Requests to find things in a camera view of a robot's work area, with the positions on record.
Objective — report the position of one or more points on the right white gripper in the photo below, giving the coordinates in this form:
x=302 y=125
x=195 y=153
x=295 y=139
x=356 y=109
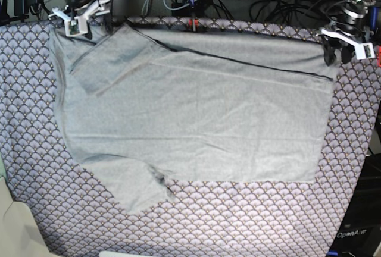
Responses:
x=77 y=24

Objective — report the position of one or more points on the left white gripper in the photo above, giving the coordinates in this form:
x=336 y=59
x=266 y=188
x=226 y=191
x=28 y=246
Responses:
x=330 y=44

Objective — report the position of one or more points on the light grey T-shirt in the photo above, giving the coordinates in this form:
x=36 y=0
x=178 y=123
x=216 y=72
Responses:
x=140 y=107

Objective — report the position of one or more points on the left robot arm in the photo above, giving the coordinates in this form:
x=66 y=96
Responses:
x=353 y=29

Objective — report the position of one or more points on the red right edge clamp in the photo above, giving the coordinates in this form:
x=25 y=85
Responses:
x=379 y=56

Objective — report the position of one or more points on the red black centre clamp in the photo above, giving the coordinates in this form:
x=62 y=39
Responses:
x=196 y=7

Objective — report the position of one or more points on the black OpenArm box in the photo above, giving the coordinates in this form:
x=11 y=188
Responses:
x=359 y=233

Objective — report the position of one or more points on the white plastic bin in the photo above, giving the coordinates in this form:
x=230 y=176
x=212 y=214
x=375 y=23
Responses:
x=20 y=235

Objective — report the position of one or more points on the blue right clamp handle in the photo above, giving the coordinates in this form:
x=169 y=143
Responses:
x=373 y=18

